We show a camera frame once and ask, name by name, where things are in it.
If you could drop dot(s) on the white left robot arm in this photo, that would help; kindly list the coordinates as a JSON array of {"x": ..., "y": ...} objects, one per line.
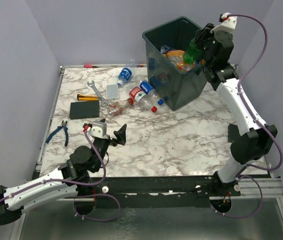
[{"x": 77, "y": 178}]

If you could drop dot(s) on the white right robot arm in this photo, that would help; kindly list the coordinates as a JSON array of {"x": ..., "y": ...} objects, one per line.
[{"x": 255, "y": 135}]

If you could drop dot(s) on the pepsi bottle beside bin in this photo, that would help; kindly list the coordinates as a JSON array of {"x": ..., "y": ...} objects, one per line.
[{"x": 151, "y": 92}]

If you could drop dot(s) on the green plastic bottle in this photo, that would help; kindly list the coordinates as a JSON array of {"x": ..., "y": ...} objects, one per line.
[{"x": 194, "y": 52}]

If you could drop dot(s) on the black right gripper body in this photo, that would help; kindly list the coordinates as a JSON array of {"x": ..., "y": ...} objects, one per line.
[{"x": 204, "y": 39}]

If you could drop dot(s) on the blue handled pliers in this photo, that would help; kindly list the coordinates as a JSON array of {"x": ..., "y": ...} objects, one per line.
[{"x": 63, "y": 126}]

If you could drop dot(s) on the white grey power bank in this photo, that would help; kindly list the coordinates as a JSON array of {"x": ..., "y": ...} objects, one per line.
[{"x": 112, "y": 91}]

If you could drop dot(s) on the silver wrench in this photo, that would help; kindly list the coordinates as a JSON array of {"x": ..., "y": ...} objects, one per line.
[{"x": 104, "y": 102}]

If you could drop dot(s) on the red screwdriver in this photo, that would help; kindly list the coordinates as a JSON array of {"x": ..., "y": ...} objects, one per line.
[{"x": 89, "y": 66}]

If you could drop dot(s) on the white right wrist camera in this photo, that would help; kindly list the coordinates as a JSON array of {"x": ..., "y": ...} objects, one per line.
[{"x": 227, "y": 23}]

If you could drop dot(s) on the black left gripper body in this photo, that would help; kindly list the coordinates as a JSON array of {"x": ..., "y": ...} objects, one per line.
[{"x": 102, "y": 148}]

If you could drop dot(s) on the yellow utility knife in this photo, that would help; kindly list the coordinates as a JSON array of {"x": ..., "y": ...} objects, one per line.
[{"x": 81, "y": 97}]

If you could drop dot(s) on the red label water bottle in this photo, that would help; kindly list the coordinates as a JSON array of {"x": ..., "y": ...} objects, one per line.
[{"x": 144, "y": 101}]

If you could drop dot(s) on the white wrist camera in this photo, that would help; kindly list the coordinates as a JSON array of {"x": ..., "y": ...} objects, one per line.
[
  {"x": 227, "y": 23},
  {"x": 98, "y": 130}
]

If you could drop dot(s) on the black flat box left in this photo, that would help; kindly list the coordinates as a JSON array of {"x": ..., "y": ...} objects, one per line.
[{"x": 84, "y": 110}]

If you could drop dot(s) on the large orange label bottle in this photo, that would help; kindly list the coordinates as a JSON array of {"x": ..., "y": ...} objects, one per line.
[{"x": 176, "y": 58}]

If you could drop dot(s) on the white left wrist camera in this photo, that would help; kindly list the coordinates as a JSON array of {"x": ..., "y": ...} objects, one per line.
[{"x": 98, "y": 130}]

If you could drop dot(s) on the black network switch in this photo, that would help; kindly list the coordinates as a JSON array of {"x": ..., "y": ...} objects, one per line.
[{"x": 233, "y": 133}]

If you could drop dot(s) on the dark green plastic bin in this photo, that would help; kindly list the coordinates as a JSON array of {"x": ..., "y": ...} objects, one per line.
[{"x": 175, "y": 87}]

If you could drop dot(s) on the red cap bottle small label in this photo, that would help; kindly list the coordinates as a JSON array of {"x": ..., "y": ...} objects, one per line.
[{"x": 118, "y": 107}]

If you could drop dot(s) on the blue label bottle far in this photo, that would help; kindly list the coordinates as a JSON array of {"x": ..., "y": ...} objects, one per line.
[{"x": 124, "y": 76}]

